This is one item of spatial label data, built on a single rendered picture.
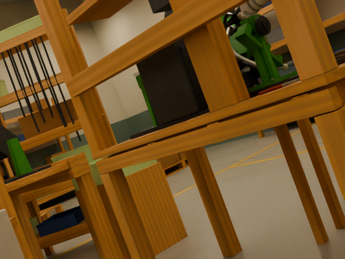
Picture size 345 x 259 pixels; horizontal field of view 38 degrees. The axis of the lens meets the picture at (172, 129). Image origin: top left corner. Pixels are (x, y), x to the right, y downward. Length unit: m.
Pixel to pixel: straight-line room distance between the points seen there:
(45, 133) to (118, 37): 7.57
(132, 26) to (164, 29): 9.76
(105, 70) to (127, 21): 9.53
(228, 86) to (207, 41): 0.18
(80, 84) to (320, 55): 1.29
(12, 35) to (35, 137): 0.99
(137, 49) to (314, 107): 0.80
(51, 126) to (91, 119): 2.24
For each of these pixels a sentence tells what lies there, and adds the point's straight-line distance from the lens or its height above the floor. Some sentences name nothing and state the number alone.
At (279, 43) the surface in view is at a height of 1.39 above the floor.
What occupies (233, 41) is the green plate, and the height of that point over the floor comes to 1.13.
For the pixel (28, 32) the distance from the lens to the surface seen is 4.88.
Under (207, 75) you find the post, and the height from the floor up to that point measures 1.02.
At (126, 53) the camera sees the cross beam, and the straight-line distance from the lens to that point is 2.15.
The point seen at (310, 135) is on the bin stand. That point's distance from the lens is 2.86.
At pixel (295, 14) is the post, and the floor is 1.08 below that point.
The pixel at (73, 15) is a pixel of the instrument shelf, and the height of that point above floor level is 1.52.
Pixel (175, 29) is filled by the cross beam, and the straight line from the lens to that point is 1.89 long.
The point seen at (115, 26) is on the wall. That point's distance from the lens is 12.19.
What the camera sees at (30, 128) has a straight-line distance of 4.93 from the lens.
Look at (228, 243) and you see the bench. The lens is 3.09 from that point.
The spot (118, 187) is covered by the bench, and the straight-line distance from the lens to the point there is 2.65.
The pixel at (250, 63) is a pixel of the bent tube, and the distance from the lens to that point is 2.21.
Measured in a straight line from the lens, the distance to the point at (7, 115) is 10.74.
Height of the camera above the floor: 0.92
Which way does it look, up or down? 2 degrees down
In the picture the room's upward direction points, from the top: 21 degrees counter-clockwise
